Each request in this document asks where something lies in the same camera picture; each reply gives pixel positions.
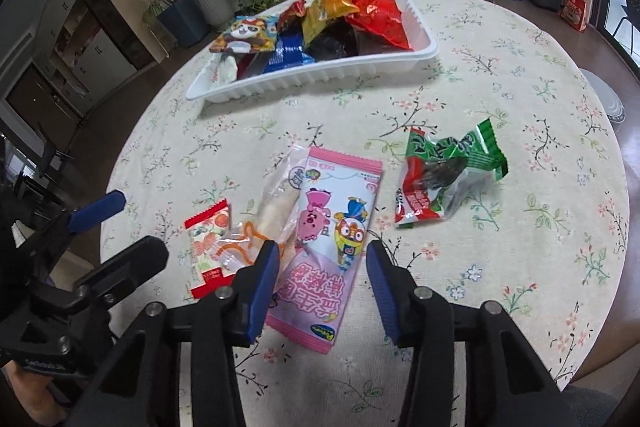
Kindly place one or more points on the person's grey trouser leg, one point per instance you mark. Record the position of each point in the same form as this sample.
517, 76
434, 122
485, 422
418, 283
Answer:
590, 407

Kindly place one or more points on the person's left hand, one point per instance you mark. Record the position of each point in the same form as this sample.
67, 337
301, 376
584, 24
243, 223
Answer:
35, 394

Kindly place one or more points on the white ribbed plant pot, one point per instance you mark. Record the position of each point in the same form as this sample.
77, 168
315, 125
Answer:
215, 4

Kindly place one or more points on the red foil snack packet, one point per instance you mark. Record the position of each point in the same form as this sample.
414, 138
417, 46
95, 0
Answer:
292, 14

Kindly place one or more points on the green and red seaweed packet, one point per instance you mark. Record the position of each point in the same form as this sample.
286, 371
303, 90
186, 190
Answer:
445, 177

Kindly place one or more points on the large red snack bag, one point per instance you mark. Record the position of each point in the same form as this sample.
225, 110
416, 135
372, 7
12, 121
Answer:
380, 19

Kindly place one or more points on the red and white strawberry packet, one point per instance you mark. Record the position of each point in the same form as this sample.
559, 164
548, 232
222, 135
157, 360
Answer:
207, 232

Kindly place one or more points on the white snack packet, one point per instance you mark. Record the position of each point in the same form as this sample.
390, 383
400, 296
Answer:
227, 69

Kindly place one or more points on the light blue cartoon snack packet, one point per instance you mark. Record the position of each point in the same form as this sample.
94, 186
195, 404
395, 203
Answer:
247, 34

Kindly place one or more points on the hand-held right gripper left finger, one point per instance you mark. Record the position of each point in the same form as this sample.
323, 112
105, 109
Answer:
262, 289

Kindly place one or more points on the floral tablecloth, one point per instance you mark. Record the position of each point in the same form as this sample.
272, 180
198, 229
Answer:
500, 107

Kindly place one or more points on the black snack packet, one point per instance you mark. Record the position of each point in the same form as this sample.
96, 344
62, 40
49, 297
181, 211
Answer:
332, 42

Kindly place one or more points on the pink cartoon snack packet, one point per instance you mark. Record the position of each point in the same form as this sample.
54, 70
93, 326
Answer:
330, 237

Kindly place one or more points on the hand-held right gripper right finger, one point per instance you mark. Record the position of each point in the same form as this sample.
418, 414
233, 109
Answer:
382, 294

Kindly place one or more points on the brown wooden cabinet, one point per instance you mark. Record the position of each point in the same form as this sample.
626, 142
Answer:
95, 42

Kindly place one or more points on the dark square plant pot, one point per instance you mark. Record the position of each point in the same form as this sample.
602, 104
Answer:
185, 22

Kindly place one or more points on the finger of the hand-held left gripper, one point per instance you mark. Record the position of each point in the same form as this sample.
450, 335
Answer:
95, 209
135, 257

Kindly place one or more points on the clear rice cracker packet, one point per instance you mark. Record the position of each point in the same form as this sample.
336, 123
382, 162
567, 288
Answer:
275, 207

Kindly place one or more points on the white plastic tray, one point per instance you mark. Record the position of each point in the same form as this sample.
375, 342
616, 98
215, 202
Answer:
320, 77

